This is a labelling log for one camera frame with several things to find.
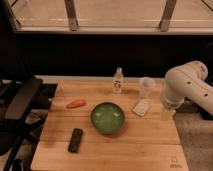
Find clear plastic bottle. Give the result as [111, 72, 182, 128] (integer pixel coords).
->
[113, 67, 123, 93]

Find clear plastic cup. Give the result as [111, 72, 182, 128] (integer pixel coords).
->
[139, 77, 156, 98]

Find right metal window strut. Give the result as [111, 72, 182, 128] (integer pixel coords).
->
[159, 0, 177, 32]

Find orange red pepper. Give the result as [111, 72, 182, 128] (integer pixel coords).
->
[66, 99, 85, 109]

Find metal window strut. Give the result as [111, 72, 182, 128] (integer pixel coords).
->
[159, 0, 177, 32]
[64, 0, 78, 31]

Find left metal window strut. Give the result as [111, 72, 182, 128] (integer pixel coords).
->
[64, 0, 78, 31]

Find black office chair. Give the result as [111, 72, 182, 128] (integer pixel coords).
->
[0, 77, 50, 171]

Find white sponge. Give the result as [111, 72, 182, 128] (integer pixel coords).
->
[133, 100, 150, 116]

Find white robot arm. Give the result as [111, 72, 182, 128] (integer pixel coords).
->
[160, 61, 213, 121]

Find black remote control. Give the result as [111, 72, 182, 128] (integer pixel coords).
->
[68, 128, 83, 153]

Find green bowl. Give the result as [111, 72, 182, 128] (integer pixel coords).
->
[91, 102, 125, 134]

